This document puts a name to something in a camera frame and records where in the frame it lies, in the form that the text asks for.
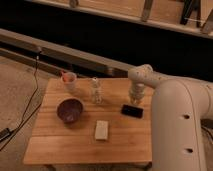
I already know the black cable on floor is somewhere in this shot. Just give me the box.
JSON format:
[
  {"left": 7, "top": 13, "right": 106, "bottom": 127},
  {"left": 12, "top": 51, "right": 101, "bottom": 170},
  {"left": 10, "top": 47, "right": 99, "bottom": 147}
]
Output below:
[{"left": 0, "top": 49, "right": 43, "bottom": 152}]

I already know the black device on floor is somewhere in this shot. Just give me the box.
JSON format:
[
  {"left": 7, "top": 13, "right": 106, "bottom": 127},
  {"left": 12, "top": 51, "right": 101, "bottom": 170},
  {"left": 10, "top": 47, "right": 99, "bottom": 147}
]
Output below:
[{"left": 0, "top": 128, "right": 12, "bottom": 143}]

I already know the black eraser block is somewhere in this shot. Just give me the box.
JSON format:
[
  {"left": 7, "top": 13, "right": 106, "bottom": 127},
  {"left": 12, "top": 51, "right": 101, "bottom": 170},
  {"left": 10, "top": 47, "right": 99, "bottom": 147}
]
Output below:
[{"left": 121, "top": 105, "right": 143, "bottom": 118}]

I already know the white foam sponge block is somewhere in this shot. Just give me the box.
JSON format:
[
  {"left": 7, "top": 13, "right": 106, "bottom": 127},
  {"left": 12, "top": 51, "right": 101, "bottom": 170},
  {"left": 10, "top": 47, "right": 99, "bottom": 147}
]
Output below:
[{"left": 95, "top": 120, "right": 109, "bottom": 140}]

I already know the purple ceramic bowl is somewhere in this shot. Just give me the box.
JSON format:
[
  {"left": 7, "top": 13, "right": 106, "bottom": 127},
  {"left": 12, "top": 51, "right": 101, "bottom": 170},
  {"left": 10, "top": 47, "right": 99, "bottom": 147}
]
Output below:
[{"left": 57, "top": 98, "right": 83, "bottom": 124}]

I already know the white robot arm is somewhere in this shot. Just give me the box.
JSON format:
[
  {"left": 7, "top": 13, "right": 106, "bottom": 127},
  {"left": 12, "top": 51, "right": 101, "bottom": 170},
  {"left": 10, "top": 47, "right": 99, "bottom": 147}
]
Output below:
[{"left": 128, "top": 64, "right": 213, "bottom": 171}]

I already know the small wooden table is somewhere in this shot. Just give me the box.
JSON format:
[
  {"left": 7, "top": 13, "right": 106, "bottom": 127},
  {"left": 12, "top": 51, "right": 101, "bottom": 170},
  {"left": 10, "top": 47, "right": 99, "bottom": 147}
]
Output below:
[{"left": 23, "top": 78, "right": 153, "bottom": 165}]

